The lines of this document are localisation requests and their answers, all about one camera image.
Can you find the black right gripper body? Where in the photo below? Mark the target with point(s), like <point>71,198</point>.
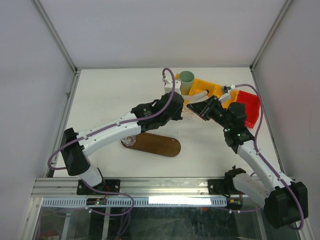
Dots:
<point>217,114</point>

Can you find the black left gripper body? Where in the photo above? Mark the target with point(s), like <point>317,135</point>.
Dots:
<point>177,116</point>

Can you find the white toothpaste tube black cap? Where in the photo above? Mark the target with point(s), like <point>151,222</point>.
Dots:
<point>195,97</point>

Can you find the green plastic cup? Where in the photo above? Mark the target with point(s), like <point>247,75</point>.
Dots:
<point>187,79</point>

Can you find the clear glass tumbler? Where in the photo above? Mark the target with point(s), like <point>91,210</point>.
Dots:
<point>129,141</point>

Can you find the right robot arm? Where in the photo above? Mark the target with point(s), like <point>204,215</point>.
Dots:
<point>284,201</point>

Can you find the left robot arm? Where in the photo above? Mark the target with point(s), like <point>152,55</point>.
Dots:
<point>142,118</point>

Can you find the wooden oval tray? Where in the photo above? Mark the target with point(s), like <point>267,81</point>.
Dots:
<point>156,144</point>

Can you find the yellow bin middle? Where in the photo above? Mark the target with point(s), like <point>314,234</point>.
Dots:
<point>202,85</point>

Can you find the red plastic bin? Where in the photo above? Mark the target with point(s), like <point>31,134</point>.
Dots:
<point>252,107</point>

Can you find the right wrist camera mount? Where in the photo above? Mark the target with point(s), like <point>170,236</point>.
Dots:
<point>226,92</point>

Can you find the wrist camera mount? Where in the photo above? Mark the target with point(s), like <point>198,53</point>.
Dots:
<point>170,84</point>
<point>226,92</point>

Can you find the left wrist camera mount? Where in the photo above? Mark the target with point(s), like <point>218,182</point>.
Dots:
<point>170,84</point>

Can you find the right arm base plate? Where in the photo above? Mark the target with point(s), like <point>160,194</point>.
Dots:
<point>220,186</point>

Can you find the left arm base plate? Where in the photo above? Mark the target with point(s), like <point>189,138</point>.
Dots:
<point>107,185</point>

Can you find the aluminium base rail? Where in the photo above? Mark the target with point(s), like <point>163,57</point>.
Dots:
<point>133,186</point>

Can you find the white cable duct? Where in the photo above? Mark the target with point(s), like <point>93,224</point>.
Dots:
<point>139,202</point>

